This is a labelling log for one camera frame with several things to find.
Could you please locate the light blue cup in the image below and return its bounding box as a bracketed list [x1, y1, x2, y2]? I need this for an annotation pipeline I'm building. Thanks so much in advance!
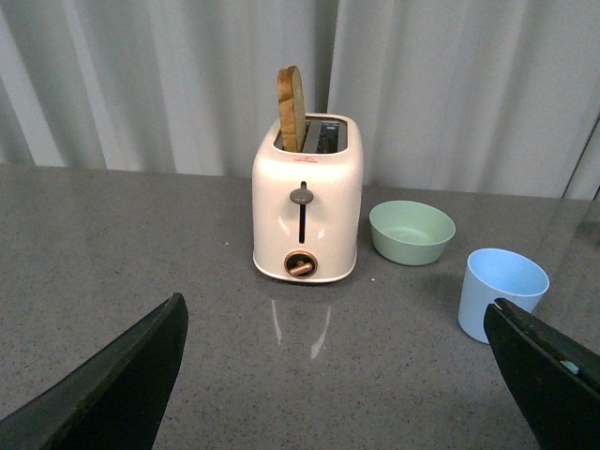
[458, 248, 550, 344]

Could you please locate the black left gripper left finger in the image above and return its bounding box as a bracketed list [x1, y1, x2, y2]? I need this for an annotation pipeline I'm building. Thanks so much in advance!
[1, 293, 188, 449]

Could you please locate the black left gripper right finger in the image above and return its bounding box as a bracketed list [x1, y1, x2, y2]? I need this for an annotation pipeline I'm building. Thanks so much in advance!
[484, 298, 599, 449]

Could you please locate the green bowl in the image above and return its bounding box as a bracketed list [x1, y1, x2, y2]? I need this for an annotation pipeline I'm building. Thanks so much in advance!
[369, 201, 456, 266]

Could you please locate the white toaster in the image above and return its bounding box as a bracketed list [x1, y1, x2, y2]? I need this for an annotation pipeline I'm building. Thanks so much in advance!
[252, 113, 364, 283]

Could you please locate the toast slice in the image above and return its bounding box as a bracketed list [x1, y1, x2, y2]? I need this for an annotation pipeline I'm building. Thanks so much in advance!
[277, 66, 307, 153]

